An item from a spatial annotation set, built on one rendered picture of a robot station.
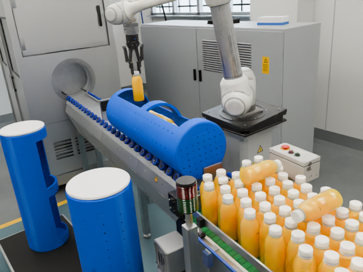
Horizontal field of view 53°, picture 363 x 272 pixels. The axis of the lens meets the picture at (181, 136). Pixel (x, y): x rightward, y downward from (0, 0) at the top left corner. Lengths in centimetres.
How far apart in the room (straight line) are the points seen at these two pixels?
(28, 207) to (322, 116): 332
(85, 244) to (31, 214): 107
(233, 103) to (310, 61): 166
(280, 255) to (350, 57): 329
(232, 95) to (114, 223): 87
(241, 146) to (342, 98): 240
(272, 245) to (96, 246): 78
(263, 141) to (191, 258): 120
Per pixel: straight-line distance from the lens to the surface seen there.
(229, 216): 136
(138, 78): 227
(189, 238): 118
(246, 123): 211
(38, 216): 270
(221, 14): 188
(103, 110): 277
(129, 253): 173
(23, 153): 251
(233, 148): 222
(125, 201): 159
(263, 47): 325
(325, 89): 449
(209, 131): 168
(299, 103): 345
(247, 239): 130
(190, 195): 109
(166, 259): 149
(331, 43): 438
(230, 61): 193
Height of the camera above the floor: 178
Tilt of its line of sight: 21 degrees down
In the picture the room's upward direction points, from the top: 4 degrees counter-clockwise
